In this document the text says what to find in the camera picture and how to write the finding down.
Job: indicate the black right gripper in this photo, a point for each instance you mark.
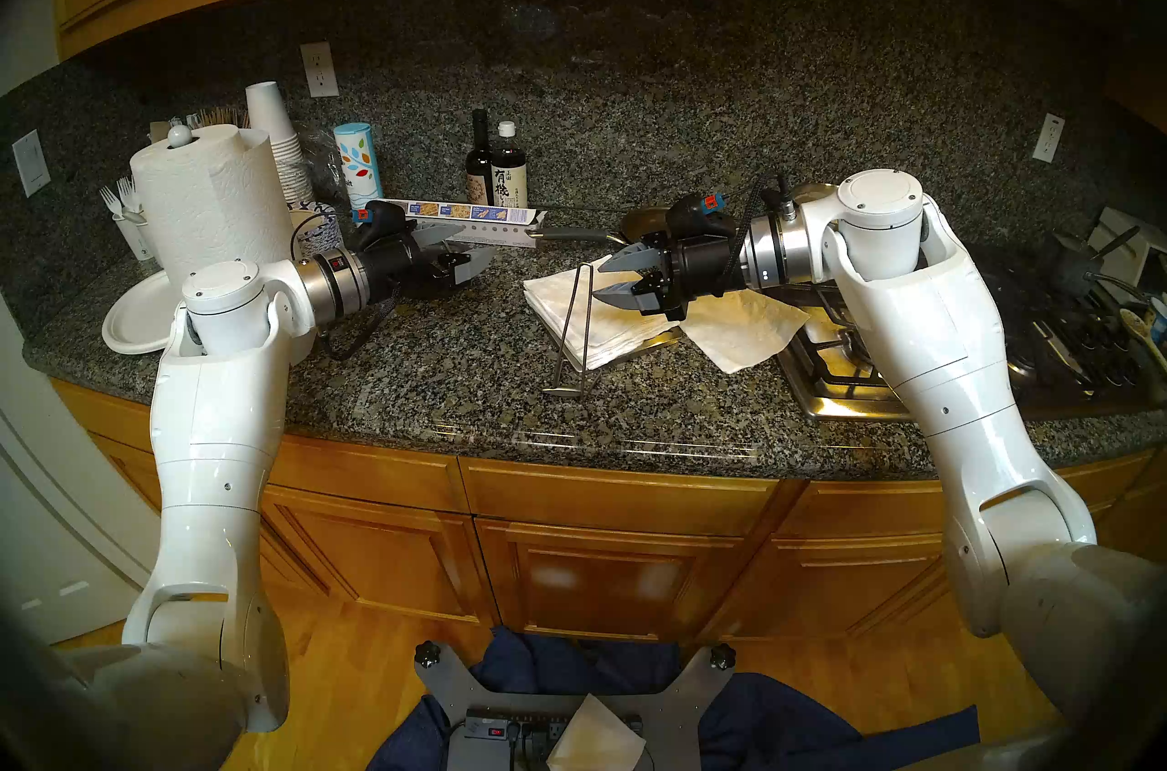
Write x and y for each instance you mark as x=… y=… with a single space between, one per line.
x=702 y=268

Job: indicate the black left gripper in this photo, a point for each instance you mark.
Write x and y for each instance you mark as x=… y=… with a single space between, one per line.
x=415 y=272

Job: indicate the single white napkin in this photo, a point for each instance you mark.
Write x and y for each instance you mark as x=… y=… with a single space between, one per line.
x=748 y=331

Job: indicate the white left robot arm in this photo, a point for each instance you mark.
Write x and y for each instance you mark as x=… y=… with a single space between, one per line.
x=219 y=432

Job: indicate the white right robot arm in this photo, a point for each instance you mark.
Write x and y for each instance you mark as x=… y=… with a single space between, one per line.
x=948 y=359

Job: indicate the white napkin stack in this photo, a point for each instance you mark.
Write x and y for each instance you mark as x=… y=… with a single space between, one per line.
x=620 y=331

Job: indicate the white towel holder knob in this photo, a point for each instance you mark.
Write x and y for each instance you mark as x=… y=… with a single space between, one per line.
x=180 y=136

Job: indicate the long white blue wrap box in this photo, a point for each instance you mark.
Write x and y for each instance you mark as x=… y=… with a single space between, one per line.
x=492 y=217

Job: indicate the dark frying pan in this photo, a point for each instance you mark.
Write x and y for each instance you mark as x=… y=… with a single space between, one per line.
x=574 y=235

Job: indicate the dark glass wine bottle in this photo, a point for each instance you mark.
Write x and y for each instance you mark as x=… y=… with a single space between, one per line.
x=479 y=172

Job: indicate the soy sauce bottle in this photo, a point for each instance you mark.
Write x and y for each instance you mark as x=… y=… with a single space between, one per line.
x=509 y=176

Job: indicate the leaf print cylindrical canister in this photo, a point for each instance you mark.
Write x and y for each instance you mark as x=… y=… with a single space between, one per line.
x=358 y=172

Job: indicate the blue patterned paper bowl stack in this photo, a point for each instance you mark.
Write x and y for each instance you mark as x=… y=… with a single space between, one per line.
x=319 y=231

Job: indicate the white paper cup stack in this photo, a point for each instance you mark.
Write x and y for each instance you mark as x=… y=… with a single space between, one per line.
x=278 y=140

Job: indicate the stainless gas cooktop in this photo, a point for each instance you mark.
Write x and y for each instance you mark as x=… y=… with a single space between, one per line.
x=839 y=377

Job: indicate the white paper towel roll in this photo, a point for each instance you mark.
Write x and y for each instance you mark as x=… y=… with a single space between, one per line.
x=214 y=204

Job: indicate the cup of wooden sticks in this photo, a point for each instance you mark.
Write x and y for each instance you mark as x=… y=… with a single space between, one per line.
x=219 y=119

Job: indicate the wooden lower cabinets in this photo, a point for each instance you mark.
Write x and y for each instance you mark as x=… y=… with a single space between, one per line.
x=602 y=578

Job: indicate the white cup with forks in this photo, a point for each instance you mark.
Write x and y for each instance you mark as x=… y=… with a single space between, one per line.
x=137 y=236

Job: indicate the white paper plate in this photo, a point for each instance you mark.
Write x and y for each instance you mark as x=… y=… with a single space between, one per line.
x=137 y=318

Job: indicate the white plastic fork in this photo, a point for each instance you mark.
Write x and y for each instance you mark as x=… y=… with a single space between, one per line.
x=128 y=193
x=109 y=199

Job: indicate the black base knob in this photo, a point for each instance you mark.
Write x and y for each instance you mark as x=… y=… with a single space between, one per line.
x=723 y=657
x=428 y=653

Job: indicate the white tissue sheet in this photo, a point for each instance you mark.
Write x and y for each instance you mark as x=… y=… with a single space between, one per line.
x=594 y=742

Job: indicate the dark blue cloth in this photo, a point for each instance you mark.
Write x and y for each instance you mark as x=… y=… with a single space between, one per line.
x=775 y=724

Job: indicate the white door panel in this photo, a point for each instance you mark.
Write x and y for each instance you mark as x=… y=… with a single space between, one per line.
x=55 y=523

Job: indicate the grey power box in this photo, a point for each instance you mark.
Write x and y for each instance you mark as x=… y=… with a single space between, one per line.
x=479 y=746

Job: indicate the white rectangular board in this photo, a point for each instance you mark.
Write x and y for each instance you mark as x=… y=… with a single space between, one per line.
x=1130 y=263

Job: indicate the patterned ceramic spoon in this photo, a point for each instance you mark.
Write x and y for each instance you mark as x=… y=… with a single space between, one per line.
x=1138 y=322

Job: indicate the white blue mug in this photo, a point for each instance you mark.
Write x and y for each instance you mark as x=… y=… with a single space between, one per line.
x=1160 y=320

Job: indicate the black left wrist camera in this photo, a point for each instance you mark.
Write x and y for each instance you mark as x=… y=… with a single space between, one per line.
x=378 y=222

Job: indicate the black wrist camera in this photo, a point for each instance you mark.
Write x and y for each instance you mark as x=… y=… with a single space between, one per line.
x=697 y=217
x=378 y=222

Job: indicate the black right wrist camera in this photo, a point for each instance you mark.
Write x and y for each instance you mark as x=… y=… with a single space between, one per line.
x=697 y=217

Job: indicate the white wall outlet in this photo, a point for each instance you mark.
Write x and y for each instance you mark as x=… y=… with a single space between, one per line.
x=1048 y=138
x=319 y=69

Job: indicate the white light switch plate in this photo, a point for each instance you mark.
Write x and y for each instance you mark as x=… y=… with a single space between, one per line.
x=31 y=163

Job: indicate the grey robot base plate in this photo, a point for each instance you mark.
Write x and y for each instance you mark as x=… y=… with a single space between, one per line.
x=684 y=714

